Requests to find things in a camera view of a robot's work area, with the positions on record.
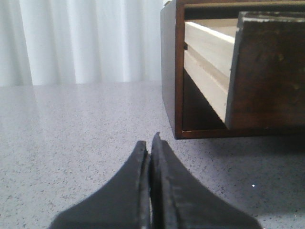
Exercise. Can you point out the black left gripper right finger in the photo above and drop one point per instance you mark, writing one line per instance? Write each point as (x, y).
(180, 201)

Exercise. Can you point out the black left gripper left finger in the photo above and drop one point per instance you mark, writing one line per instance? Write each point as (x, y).
(122, 203)

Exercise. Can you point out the dark wooden drawer cabinet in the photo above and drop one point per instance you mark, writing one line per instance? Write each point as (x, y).
(189, 113)

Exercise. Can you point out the white curtain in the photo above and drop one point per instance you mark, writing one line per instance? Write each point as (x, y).
(79, 41)

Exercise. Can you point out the wooden drawer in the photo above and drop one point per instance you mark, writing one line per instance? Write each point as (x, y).
(251, 70)

